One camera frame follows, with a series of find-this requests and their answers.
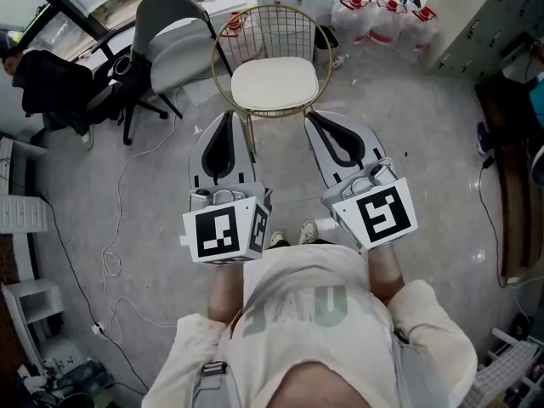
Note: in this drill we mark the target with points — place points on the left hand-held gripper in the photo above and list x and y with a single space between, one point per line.
221 232

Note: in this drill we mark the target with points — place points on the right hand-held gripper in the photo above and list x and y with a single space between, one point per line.
382 215

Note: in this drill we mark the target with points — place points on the white seat cushion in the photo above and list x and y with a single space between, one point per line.
274 81

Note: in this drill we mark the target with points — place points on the person's right forearm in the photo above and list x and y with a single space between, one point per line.
384 274

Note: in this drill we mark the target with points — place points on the person's left forearm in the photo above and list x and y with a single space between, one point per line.
225 291

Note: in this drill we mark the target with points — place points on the grey office chair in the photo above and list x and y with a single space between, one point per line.
178 53

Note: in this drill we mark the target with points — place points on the black mesh office chair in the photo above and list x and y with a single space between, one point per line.
55 83

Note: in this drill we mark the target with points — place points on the person's right shoe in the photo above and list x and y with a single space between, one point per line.
308 231

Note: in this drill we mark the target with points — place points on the white floor strip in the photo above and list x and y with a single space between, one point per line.
183 240

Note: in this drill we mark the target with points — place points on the person's left shoe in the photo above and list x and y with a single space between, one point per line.
277 238

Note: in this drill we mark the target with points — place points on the person's white t-shirt torso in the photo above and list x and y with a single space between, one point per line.
306 313

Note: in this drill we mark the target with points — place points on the dark wooden table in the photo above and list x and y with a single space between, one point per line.
514 177

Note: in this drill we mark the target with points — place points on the grey metal cabinet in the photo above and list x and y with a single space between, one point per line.
476 19

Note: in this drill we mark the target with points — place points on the white slatted panel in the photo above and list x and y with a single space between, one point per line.
23 214

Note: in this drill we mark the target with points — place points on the white power plug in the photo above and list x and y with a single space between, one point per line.
98 329

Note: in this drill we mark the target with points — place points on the white open shelf unit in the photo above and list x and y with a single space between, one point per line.
34 302

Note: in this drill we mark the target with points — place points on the white plastic rack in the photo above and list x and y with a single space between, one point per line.
506 368

